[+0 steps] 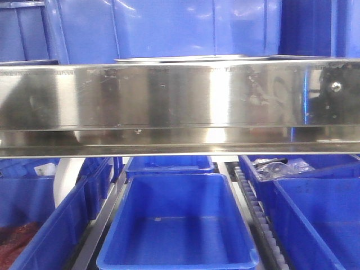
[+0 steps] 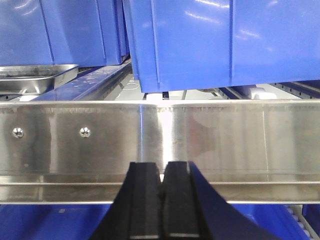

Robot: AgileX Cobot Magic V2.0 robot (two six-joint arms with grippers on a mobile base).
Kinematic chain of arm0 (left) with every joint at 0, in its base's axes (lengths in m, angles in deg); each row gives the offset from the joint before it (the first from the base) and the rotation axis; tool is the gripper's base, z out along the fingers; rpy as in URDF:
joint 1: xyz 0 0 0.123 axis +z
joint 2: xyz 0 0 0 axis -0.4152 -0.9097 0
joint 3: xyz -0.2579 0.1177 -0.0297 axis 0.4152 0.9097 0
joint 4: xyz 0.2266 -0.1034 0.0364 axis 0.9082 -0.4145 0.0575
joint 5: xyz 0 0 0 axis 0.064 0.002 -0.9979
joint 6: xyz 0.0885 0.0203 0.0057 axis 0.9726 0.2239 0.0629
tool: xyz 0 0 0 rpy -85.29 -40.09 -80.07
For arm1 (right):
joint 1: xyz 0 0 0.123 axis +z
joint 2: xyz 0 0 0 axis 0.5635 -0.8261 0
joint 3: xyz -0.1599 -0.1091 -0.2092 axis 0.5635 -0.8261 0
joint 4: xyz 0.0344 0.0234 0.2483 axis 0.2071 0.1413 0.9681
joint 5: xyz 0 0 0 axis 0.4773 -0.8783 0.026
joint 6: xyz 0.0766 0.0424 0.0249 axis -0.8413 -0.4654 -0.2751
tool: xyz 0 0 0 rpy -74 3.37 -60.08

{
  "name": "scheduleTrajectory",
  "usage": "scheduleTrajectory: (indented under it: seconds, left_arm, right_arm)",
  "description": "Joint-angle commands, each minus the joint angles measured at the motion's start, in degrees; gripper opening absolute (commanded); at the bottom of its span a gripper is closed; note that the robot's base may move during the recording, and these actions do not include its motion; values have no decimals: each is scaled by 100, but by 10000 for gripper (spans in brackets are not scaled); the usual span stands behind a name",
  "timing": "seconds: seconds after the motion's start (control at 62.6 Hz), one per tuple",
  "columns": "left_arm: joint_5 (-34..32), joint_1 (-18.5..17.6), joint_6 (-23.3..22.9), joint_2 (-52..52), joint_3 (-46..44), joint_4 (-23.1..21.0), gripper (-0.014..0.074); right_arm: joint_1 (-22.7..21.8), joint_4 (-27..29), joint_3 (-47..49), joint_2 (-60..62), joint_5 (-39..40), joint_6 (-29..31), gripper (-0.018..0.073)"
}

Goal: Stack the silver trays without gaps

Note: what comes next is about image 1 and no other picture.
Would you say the silver metal tray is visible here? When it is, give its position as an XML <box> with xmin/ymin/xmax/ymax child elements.
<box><xmin>114</xmin><ymin>55</ymin><xmax>274</xmax><ymax>64</ymax></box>

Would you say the stainless steel shelf front panel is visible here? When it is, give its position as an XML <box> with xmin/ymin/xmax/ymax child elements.
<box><xmin>1</xmin><ymin>57</ymin><xmax>359</xmax><ymax>158</ymax></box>

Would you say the blue bin rear centre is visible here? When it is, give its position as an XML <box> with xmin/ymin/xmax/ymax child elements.
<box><xmin>124</xmin><ymin>155</ymin><xmax>214</xmax><ymax>178</ymax></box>

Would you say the blue bin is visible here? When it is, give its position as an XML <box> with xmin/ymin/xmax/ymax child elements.
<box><xmin>272</xmin><ymin>178</ymin><xmax>359</xmax><ymax>269</ymax></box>
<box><xmin>238</xmin><ymin>154</ymin><xmax>360</xmax><ymax>209</ymax></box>
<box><xmin>97</xmin><ymin>174</ymin><xmax>259</xmax><ymax>269</ymax></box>
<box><xmin>124</xmin><ymin>155</ymin><xmax>214</xmax><ymax>178</ymax></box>
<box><xmin>0</xmin><ymin>156</ymin><xmax>114</xmax><ymax>270</ymax></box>

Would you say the blue bin front centre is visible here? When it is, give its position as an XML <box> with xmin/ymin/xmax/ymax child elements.
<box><xmin>97</xmin><ymin>174</ymin><xmax>259</xmax><ymax>269</ymax></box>

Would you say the clear bag of parts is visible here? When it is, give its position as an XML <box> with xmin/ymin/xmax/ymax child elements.
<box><xmin>253</xmin><ymin>157</ymin><xmax>315</xmax><ymax>180</ymax></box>

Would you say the white plastic roll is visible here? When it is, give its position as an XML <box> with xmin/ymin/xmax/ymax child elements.
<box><xmin>53</xmin><ymin>157</ymin><xmax>85</xmax><ymax>208</ymax></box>

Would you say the large blue crate upper centre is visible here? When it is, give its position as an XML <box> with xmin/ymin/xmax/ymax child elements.
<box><xmin>45</xmin><ymin>1</ymin><xmax>282</xmax><ymax>64</ymax></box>

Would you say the blue bin rear right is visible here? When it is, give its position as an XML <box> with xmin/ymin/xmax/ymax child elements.
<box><xmin>238</xmin><ymin>154</ymin><xmax>360</xmax><ymax>209</ymax></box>

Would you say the blue bin front right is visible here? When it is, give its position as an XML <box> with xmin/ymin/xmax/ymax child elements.
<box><xmin>272</xmin><ymin>178</ymin><xmax>359</xmax><ymax>269</ymax></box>

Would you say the shelf panel screw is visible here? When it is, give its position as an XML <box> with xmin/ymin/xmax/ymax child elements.
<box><xmin>331</xmin><ymin>82</ymin><xmax>342</xmax><ymax>92</ymax></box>

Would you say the blue bin front left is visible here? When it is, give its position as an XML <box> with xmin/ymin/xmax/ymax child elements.
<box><xmin>0</xmin><ymin>156</ymin><xmax>114</xmax><ymax>270</ymax></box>

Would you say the blue crate upper right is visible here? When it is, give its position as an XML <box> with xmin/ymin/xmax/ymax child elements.
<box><xmin>279</xmin><ymin>0</ymin><xmax>359</xmax><ymax>58</ymax></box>

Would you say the blue crate upper left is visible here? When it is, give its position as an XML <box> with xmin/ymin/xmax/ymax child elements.
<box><xmin>1</xmin><ymin>1</ymin><xmax>59</xmax><ymax>62</ymax></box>

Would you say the red material in bin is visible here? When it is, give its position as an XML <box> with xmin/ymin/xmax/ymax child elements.
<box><xmin>1</xmin><ymin>222</ymin><xmax>39</xmax><ymax>269</ymax></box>

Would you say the roller track rail right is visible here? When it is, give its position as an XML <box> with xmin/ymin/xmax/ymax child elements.
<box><xmin>234</xmin><ymin>166</ymin><xmax>290</xmax><ymax>269</ymax></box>

